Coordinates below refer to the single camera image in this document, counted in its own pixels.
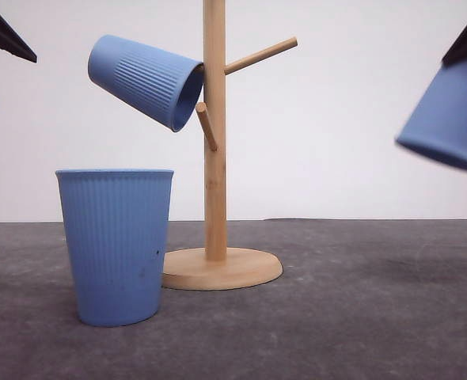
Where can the wooden cup tree stand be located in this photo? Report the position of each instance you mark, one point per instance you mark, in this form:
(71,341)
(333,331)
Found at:
(218,267)

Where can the blue ribbed cup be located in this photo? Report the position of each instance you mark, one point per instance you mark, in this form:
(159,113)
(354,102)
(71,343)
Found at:
(437,128)
(161,85)
(118,227)

